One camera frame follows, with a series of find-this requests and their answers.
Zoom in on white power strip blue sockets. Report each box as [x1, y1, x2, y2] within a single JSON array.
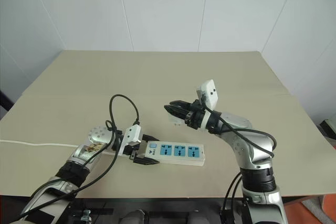
[[138, 140, 206, 167]]

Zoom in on white charger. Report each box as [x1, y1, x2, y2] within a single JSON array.
[[167, 113, 185, 126]]

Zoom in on grey rounded shape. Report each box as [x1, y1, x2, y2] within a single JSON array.
[[119, 209, 150, 224]]

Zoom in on black frame under table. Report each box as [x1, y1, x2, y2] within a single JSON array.
[[64, 197, 249, 224]]

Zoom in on small metal bracket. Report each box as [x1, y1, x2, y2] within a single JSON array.
[[79, 209, 92, 222]]

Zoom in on dark object beside table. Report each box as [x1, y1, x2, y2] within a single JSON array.
[[0, 90, 13, 116]]

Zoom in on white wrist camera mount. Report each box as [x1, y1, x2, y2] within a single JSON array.
[[194, 78, 220, 112], [118, 125, 143, 156]]

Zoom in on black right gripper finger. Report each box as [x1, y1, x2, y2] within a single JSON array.
[[163, 104, 190, 122], [169, 100, 194, 109]]

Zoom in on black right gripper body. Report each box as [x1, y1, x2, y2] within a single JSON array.
[[184, 99, 208, 131]]

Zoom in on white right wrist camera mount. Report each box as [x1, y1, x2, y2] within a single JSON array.
[[194, 78, 220, 112]]

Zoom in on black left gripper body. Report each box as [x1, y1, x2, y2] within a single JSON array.
[[121, 134, 148, 162]]

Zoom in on black grey box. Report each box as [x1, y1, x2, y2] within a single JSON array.
[[318, 115, 336, 141]]

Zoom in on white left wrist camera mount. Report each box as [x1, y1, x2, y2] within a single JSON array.
[[118, 125, 143, 156]]

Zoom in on white power strip cord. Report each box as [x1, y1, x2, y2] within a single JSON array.
[[0, 139, 121, 156]]

